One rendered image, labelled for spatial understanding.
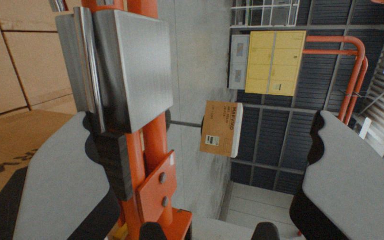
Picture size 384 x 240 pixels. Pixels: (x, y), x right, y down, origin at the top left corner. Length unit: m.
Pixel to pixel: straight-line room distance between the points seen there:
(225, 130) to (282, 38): 5.66
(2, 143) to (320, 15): 10.87
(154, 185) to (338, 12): 10.97
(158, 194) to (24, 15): 0.64
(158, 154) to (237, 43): 7.33
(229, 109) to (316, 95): 9.43
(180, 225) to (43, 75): 0.61
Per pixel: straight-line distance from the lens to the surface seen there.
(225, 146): 2.08
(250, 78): 7.50
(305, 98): 11.27
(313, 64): 10.93
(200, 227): 1.90
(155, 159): 0.18
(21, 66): 0.70
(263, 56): 7.39
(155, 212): 0.18
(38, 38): 0.73
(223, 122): 2.09
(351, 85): 8.38
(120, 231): 0.41
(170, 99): 0.16
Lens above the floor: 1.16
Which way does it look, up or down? 18 degrees down
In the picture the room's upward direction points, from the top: 97 degrees clockwise
